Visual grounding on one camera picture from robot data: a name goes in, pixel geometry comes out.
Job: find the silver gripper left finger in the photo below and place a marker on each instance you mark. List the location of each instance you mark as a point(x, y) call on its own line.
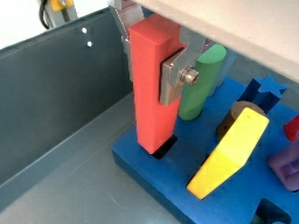
point(128, 14)

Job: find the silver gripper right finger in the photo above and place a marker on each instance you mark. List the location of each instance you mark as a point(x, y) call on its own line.
point(178, 71)

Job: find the red rectangular block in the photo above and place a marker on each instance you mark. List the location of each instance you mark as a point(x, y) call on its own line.
point(154, 39)

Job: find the blue peg board base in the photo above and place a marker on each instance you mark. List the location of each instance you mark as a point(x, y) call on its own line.
point(233, 203)

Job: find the green cylinder peg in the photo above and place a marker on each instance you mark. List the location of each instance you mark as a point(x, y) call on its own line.
point(208, 66)

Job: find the dark blue star peg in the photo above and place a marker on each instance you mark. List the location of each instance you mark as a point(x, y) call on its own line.
point(265, 92)

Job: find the yellow notched block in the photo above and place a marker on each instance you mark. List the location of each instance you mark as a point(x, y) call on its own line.
point(232, 153)

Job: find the red hexagonal peg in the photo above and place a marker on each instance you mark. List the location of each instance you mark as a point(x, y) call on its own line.
point(292, 129)

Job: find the purple pentagon peg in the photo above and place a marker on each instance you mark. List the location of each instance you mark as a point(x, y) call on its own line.
point(285, 165)

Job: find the yellow and grey clamp post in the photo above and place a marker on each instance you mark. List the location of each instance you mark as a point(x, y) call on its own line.
point(57, 12)

